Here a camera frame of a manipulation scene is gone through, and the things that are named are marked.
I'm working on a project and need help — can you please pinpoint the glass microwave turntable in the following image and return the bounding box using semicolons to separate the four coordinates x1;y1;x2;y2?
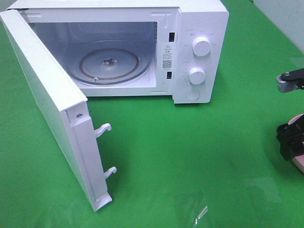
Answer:
66;40;155;86

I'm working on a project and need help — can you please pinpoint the pink round plate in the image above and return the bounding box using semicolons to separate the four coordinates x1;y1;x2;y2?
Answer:
288;114;304;173

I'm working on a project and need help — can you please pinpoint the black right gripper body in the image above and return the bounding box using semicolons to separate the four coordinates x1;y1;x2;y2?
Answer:
284;68;304;90

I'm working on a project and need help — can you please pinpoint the white round knob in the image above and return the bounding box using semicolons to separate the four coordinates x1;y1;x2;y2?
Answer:
192;35;211;57
189;67;206;85

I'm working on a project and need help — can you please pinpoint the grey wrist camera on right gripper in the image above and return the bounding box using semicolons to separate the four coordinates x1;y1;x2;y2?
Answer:
276;74;298;93

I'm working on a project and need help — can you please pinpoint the round white door-release button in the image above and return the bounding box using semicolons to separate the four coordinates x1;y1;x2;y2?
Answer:
186;89;200;101

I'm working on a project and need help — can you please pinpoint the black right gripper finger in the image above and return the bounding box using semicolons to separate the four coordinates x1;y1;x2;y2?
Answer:
276;121;304;161

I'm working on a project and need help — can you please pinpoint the upper white round knob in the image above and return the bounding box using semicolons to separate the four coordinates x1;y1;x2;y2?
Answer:
192;35;211;57

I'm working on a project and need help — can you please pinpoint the white microwave door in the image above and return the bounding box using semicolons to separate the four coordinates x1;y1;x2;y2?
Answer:
0;9;116;211

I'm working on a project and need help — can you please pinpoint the lower white round knob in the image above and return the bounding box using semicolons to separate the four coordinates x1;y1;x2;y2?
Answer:
189;67;206;85

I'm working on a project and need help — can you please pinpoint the white warning label with QR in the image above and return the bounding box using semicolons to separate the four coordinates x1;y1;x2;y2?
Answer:
161;42;174;70

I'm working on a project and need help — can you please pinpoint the white microwave oven body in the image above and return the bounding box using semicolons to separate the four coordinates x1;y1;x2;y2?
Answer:
5;0;229;104

